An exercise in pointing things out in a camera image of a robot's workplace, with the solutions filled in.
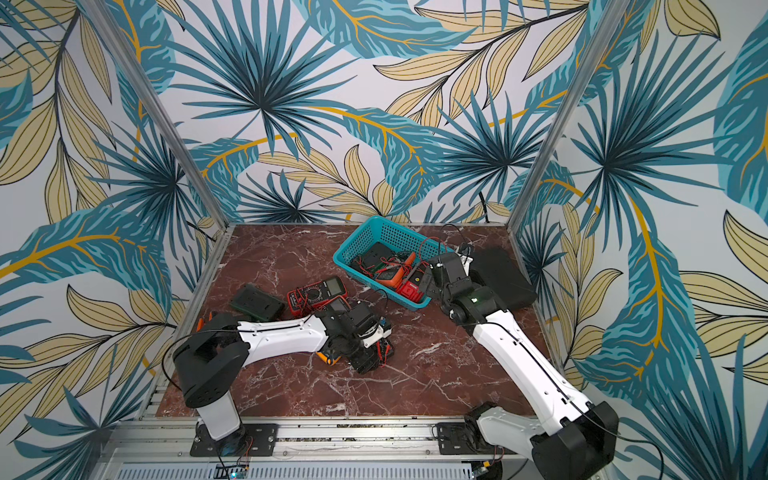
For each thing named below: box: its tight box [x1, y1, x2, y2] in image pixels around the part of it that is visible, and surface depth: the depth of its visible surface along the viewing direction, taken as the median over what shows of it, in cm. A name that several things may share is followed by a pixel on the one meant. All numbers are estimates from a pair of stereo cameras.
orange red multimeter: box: [330, 296, 352, 312], surface depth 95 cm
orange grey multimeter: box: [375, 252, 417, 288], surface depth 100 cm
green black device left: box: [230, 283, 286, 322], surface depth 97 cm
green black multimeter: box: [362, 242, 395, 276], surface depth 106 cm
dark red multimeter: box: [287, 277, 348, 315], surface depth 97 cm
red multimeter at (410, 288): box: [396, 268, 427, 303], surface depth 99 cm
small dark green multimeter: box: [376, 339, 394, 368], surface depth 86 cm
